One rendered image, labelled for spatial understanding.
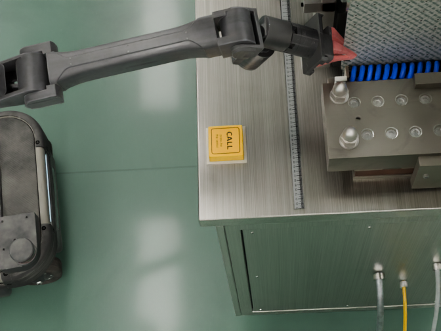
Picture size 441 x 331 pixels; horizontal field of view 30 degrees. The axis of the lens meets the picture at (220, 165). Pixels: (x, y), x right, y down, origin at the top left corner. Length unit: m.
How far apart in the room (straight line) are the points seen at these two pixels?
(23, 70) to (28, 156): 1.01
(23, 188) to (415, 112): 1.29
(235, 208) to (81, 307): 1.04
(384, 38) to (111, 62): 0.50
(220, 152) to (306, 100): 0.22
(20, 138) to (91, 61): 1.09
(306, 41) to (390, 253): 0.61
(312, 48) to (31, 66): 0.51
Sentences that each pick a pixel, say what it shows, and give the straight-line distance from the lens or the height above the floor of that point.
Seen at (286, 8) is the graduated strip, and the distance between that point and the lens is 1.85.
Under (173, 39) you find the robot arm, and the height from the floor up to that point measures 1.20.
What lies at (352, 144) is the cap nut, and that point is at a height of 1.04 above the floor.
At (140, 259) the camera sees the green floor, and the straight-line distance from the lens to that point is 2.58.
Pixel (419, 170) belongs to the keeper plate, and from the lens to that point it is 1.57.
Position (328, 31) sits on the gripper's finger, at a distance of 1.55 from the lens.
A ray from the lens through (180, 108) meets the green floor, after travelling 2.76.
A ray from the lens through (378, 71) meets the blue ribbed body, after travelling 1.61.
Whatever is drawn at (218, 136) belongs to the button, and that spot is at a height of 0.92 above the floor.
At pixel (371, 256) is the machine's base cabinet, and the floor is 0.60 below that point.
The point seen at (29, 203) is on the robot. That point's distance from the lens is 2.45.
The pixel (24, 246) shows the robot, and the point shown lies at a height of 0.32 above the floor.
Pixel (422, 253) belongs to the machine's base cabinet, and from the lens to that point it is 1.94.
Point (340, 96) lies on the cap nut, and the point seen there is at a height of 1.05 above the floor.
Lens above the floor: 2.42
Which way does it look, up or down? 66 degrees down
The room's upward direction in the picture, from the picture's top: 10 degrees counter-clockwise
